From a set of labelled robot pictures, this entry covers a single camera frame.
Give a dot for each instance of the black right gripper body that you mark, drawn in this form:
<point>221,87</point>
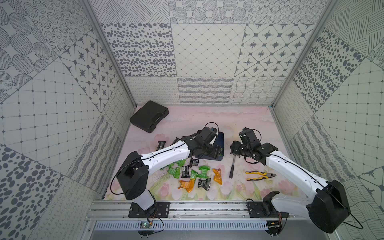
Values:
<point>240,149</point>

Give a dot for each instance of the black checkered cookie packet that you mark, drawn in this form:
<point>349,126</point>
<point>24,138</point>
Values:
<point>161,145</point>

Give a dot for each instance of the black packet front row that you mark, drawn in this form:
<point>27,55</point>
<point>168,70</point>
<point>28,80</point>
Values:
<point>204,184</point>

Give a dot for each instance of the black plastic tool case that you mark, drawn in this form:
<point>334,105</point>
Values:
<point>149,116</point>

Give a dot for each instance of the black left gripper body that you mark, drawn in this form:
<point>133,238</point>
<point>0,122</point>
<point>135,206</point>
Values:
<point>211,151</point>

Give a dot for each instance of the light green cookie packet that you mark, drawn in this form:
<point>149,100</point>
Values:
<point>193,175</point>

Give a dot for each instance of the yellow black pliers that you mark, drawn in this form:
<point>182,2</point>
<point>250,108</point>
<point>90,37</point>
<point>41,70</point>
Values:
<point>258,176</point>

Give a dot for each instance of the black handled hammer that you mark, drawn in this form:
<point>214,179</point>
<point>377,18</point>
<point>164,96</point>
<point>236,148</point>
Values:
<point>232,167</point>

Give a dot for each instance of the small black checkered packet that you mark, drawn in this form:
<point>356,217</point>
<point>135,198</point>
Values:
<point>194,162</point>

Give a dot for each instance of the dark blue storage box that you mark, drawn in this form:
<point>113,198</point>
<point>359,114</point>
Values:
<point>220,141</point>

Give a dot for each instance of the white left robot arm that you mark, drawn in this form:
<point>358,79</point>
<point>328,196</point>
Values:
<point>133,174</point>

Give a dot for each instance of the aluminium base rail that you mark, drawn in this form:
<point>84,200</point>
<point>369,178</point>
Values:
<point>188,210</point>

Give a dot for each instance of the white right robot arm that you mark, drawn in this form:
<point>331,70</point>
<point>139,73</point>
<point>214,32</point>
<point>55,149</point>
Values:
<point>325,204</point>

